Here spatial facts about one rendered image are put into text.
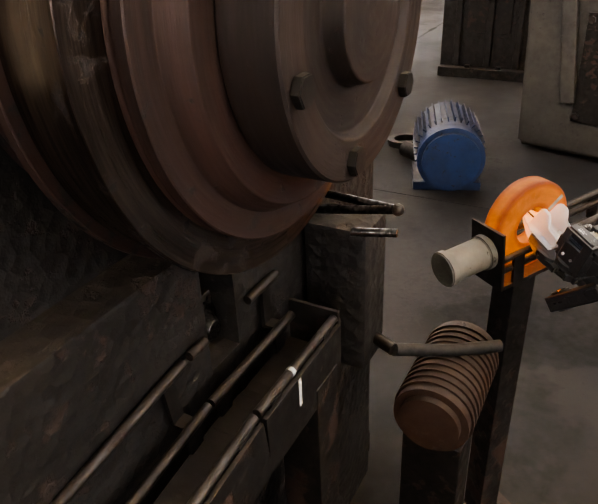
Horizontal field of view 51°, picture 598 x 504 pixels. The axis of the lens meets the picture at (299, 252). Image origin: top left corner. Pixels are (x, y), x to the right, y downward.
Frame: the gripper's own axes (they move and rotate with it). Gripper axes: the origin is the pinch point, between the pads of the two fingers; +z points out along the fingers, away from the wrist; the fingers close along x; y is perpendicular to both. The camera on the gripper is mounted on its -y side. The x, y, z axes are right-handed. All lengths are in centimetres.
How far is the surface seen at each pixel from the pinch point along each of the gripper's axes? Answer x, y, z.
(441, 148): -88, -84, 109
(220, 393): 59, 3, -13
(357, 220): 33.3, 8.4, 2.4
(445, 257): 17.2, -1.9, -0.9
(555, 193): -3.9, 4.3, 0.2
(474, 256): 12.5, -2.0, -2.4
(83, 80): 69, 46, -14
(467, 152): -97, -84, 103
